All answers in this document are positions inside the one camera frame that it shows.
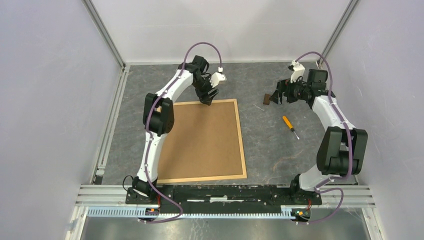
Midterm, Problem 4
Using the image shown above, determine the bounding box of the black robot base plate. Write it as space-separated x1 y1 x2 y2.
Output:
125 184 323 214

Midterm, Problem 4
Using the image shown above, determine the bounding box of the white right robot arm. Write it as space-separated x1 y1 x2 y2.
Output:
263 69 368 204

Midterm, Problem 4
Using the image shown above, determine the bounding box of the brown block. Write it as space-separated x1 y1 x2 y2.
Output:
263 93 271 105

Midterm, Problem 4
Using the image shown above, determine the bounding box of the wooden picture frame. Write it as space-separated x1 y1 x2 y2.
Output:
157 98 247 184

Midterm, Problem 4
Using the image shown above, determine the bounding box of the grey slotted cable duct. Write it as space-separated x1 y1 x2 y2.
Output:
86 206 295 220

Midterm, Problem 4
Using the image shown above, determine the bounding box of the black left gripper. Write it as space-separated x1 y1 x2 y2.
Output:
192 75 220 107

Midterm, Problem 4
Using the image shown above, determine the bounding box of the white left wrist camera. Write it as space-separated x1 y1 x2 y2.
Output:
209 66 227 88

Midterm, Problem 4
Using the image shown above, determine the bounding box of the yellow handled screwdriver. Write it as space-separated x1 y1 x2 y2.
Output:
282 115 300 140

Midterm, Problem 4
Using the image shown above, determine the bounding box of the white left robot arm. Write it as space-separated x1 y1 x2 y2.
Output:
131 55 226 204

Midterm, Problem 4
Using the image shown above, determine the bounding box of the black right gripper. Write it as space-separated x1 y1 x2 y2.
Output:
268 75 310 105

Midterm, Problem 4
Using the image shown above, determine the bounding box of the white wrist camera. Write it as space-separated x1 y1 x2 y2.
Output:
209 66 227 88
288 60 305 83

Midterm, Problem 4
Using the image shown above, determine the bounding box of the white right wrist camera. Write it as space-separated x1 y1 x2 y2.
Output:
288 60 305 83

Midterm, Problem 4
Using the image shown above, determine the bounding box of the aluminium rail profile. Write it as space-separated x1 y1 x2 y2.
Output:
74 184 377 209

